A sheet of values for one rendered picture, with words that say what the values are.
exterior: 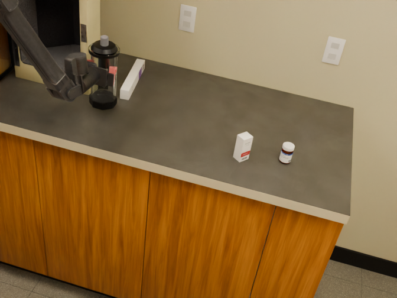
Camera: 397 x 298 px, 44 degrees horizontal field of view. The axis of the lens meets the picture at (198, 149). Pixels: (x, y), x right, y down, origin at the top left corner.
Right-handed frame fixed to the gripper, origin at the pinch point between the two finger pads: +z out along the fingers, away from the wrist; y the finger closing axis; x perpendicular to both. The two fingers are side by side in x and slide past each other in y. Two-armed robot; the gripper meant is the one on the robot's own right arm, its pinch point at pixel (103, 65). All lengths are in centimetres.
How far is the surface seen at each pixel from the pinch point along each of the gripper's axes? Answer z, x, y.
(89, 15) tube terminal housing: 9.3, -13.5, 10.7
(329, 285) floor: 44, 107, -112
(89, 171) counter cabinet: -15.0, 35.5, -3.7
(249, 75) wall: 54, 11, -47
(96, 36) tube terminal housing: 15.5, -3.5, 10.4
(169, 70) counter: 45.0, 15.3, -12.4
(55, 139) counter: -19.3, 22.9, 7.6
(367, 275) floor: 58, 105, -132
